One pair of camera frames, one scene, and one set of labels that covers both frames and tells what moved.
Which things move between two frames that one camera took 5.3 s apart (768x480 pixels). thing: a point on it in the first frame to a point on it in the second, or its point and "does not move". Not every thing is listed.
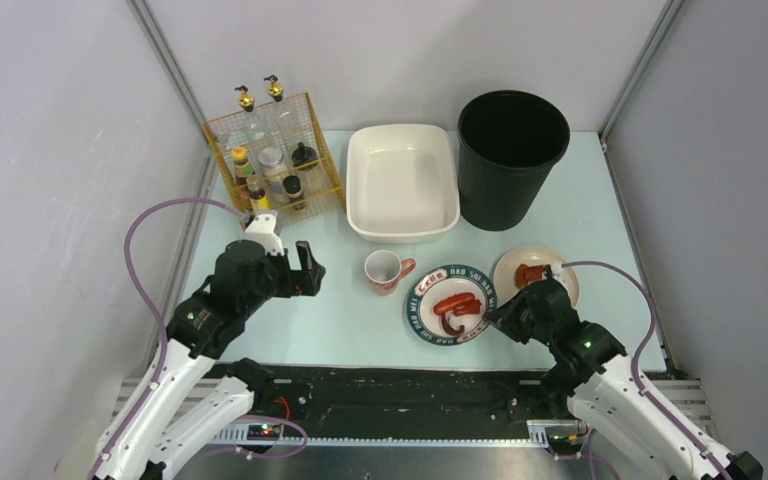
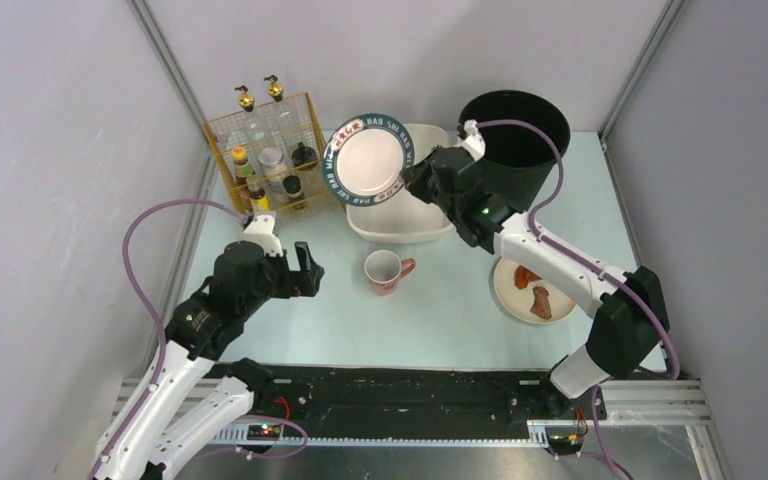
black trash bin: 509,142 does not move
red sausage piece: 524,274 does not move
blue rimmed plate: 447,305 to 365,157
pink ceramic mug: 384,269 does not move
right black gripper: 513,316 to 426,181
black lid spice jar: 305,158 does not move
